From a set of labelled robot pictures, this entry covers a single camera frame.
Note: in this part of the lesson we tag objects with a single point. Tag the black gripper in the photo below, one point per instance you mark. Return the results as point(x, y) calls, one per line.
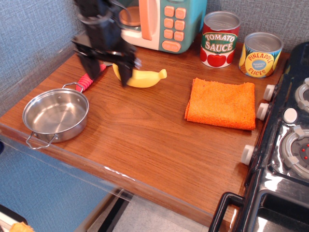
point(102, 40)

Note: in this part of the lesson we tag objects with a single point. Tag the red handled metal spoon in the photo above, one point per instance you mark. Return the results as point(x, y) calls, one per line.
point(85, 81)

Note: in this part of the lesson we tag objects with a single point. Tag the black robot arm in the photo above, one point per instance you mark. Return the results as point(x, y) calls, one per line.
point(99, 8)

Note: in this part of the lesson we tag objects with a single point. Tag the yellow toy banana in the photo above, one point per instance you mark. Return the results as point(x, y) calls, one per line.
point(142, 79)

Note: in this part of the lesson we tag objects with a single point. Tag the silver metal pan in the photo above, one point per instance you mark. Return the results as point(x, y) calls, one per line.
point(56, 115)

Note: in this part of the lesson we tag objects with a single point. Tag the teal toy microwave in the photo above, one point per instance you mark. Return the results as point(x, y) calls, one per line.
point(163, 25)

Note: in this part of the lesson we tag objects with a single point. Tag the tomato sauce can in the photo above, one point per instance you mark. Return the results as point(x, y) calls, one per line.
point(219, 37)

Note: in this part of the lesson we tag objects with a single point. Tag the orange folded cloth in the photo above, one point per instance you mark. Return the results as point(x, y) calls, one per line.
point(223, 105)

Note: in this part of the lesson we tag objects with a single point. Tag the pineapple slices can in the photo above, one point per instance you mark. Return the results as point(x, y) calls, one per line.
point(260, 54)

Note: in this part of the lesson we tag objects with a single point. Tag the white stove knob middle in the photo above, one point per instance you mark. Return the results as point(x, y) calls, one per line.
point(262, 111)

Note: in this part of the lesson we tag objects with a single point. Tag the white stove knob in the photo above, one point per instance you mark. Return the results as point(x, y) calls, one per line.
point(262, 111)
point(247, 154)
point(268, 93)

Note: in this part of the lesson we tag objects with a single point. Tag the white stove knob upper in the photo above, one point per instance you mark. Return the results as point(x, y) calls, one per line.
point(268, 93)

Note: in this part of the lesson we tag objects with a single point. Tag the white stove knob lower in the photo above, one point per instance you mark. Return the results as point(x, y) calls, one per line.
point(247, 154)

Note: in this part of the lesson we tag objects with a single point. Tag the black toy stove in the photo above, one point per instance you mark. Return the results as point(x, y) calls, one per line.
point(276, 197)

